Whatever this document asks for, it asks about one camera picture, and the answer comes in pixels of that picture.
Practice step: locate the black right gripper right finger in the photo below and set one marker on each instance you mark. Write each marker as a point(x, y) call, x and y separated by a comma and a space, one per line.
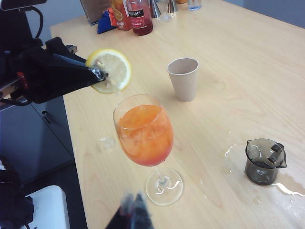
point(141, 217)

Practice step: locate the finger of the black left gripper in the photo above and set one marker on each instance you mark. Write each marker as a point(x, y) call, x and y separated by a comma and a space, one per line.
point(60, 48)
point(54, 76)

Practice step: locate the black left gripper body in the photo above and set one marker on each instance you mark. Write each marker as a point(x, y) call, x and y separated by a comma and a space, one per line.
point(12, 71)

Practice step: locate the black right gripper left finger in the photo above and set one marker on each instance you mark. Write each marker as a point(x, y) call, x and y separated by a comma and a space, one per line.
point(124, 217)

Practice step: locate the yellow lemon slice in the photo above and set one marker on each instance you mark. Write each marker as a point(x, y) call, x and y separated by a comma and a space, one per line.
point(119, 71)

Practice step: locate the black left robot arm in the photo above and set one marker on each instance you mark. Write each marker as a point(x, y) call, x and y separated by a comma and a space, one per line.
point(14, 26)

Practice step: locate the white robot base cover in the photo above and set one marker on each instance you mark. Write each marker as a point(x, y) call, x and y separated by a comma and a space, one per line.
point(50, 210)

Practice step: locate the beige paper cup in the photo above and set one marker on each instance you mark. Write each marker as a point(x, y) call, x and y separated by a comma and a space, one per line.
point(184, 81)

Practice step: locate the smoky grey measuring cup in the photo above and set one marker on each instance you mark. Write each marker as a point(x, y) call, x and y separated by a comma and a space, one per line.
point(261, 169)

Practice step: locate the blue snack packet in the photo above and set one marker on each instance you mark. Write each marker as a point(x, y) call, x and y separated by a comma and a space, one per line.
point(104, 23)

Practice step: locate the grey cabinet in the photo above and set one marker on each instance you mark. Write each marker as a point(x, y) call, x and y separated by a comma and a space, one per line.
point(35, 138)

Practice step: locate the clear ice cube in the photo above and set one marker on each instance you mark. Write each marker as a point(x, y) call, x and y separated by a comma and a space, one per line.
point(107, 142)

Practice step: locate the wine glass with orange cocktail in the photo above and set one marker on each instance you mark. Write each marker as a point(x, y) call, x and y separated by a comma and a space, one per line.
point(143, 133)

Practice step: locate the red syrup bottle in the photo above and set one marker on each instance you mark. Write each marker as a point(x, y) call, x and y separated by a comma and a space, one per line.
point(141, 21)

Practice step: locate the steel cocktail jigger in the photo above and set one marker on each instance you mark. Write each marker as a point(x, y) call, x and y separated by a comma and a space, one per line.
point(156, 8)
point(172, 6)

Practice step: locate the small clear glass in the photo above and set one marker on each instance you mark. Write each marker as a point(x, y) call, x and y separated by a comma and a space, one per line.
point(195, 4)

